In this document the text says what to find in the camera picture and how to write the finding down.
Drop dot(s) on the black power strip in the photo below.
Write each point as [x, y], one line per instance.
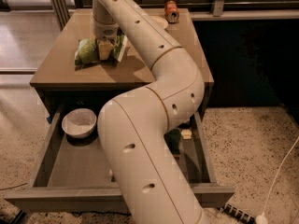
[238, 214]

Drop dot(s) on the open grey top drawer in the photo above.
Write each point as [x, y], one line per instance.
[73, 175]

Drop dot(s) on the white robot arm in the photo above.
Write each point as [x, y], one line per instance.
[132, 125]

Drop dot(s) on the orange soda can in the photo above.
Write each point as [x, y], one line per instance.
[171, 11]

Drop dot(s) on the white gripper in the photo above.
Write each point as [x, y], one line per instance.
[105, 32]

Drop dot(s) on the small yellow sponge piece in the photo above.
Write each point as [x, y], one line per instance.
[186, 134]

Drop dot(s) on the white bowl in drawer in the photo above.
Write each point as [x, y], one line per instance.
[79, 123]

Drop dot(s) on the green and yellow sponge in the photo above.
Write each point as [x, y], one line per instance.
[172, 140]

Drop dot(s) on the white bowl on cabinet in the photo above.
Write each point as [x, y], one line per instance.
[163, 23]

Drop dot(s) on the grey cabinet with glossy top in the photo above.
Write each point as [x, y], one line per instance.
[57, 78]

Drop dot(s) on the green jalapeno chip bag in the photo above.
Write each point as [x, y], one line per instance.
[87, 50]

